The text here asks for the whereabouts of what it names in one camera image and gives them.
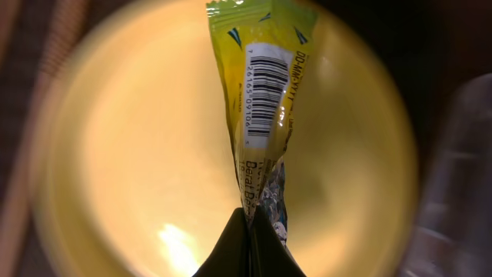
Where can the green snack wrapper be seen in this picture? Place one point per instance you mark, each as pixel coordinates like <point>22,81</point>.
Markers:
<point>261,49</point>

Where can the clear plastic container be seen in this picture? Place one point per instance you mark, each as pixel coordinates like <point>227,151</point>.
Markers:
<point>452,234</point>

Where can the yellow plate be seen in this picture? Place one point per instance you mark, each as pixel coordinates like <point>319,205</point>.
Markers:
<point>132,170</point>

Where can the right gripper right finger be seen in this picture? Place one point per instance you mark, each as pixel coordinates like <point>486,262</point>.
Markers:
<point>269,258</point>

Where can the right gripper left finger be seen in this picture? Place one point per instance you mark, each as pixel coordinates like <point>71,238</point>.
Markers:
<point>230,256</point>

